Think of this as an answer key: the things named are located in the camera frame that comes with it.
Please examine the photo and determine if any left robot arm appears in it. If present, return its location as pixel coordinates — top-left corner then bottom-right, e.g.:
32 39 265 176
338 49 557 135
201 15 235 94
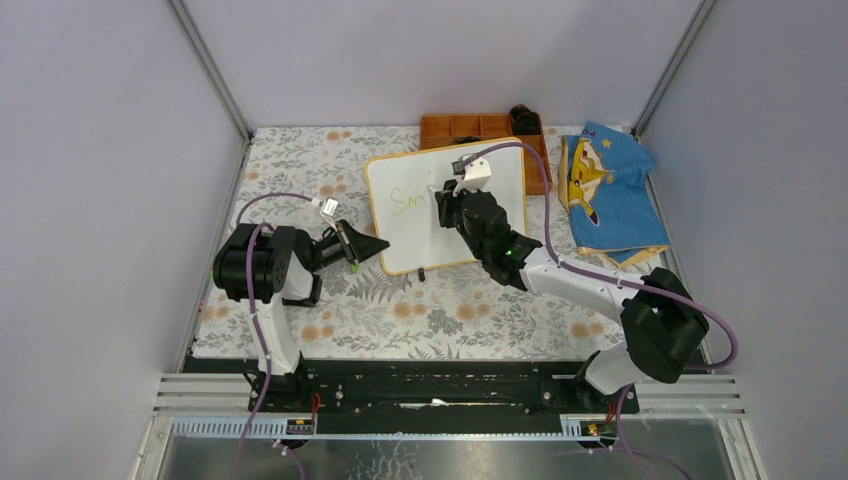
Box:
212 220 390 411

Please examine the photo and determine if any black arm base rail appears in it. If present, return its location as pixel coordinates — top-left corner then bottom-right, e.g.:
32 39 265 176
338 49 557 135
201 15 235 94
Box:
184 359 639 435

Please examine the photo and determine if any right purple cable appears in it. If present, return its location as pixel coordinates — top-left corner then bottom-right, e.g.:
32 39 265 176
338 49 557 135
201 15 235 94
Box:
463 141 739 480

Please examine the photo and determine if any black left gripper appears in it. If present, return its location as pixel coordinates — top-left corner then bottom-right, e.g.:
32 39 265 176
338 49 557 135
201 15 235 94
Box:
306 217 387 273

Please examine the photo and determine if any blue yellow cartoon bag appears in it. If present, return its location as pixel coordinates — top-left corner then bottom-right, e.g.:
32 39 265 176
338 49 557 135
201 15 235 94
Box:
558 122 671 268

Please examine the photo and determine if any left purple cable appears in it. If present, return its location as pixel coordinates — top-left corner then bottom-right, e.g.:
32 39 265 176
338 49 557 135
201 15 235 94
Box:
228 192 326 480

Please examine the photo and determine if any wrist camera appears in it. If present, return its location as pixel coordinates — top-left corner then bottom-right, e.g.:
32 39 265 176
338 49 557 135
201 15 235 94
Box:
452 154 492 196
320 197 339 225

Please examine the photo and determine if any yellow framed whiteboard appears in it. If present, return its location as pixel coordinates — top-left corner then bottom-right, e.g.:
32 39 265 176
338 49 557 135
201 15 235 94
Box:
365 137 527 275

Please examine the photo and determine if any purple cable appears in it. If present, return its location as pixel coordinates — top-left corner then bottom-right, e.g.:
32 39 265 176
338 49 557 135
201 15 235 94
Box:
463 141 739 480
228 192 326 480

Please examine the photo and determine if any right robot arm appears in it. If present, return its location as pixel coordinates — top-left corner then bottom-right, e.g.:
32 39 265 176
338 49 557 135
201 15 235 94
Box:
434 180 709 412

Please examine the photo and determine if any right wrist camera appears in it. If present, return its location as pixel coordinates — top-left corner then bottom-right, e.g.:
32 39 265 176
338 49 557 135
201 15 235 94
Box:
452 154 492 196

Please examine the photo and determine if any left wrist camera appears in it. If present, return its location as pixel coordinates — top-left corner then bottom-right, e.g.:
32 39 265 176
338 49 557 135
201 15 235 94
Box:
320 197 339 225

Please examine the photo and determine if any small black item in tray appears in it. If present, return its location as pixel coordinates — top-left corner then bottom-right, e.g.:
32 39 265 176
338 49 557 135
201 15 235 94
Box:
453 136 482 145

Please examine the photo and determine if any orange wooden compartment tray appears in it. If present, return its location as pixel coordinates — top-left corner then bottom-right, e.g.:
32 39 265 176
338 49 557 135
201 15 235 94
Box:
419 113 552 196

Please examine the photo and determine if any black object in tray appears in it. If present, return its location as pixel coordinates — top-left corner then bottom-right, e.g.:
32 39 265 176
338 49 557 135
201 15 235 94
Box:
509 104 542 135

